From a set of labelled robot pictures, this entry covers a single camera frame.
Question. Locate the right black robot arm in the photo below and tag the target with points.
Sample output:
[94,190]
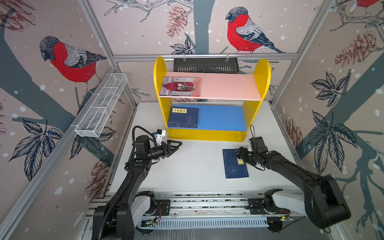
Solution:
[321,199]

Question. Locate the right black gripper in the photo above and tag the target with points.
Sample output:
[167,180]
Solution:
[241,152]

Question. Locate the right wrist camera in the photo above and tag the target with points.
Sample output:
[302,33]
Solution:
[258,145]

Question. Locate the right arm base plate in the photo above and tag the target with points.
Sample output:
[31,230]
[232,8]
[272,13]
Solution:
[257,206]

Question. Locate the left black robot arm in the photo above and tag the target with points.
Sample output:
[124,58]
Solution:
[116,219]

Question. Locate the aluminium mounting rail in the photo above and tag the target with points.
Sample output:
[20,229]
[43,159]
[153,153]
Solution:
[211,204]

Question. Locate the yellow pink blue shelf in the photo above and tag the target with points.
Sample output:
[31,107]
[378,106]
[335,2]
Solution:
[228,103]

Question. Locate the black mesh tray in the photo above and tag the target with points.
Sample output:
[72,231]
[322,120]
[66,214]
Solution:
[207,65]

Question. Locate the navy blue book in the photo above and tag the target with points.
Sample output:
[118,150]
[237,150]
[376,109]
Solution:
[234,167]
[183,118]

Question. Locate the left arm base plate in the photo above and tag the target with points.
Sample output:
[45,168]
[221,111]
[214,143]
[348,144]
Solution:
[158,208]

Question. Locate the white wire mesh basket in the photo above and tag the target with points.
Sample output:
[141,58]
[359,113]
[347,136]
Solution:
[98,114]

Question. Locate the red illustrated book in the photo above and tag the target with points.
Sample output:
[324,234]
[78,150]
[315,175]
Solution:
[181,86]

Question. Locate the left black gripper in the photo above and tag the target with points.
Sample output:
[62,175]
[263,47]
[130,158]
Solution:
[166,149]

